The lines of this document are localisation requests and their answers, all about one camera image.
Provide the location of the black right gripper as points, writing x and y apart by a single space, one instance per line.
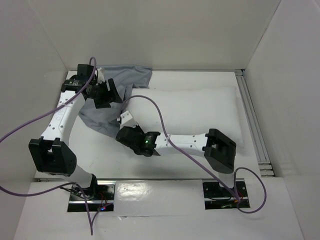
124 136

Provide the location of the aluminium frame rail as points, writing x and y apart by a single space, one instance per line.
263 159

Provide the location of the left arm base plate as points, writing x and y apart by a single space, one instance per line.
102 200

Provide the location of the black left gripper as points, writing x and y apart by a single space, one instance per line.
109 96

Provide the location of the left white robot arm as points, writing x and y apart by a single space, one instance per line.
50 152

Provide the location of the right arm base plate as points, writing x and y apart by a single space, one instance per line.
218 198

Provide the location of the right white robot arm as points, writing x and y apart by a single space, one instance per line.
217 148

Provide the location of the white pillow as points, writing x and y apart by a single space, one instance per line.
188 112

